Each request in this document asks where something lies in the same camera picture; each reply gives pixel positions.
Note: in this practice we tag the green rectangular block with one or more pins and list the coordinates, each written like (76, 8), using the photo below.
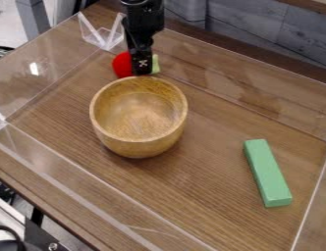
(271, 182)

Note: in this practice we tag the red plush fruit green leaf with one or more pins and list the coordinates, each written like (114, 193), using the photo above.
(121, 65)

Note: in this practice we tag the clear acrylic corner bracket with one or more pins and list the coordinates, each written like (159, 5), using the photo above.
(105, 38)

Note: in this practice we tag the grey pillar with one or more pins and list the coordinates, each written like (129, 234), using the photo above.
(34, 17)

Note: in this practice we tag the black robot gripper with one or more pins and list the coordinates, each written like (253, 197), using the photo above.
(142, 23)

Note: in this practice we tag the round wooden bowl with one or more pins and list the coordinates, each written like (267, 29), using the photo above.
(138, 115)

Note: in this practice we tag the clear acrylic tray enclosure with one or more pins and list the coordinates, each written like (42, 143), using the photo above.
(201, 159)

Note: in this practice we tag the black metal stand base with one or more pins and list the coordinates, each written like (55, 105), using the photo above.
(20, 235)

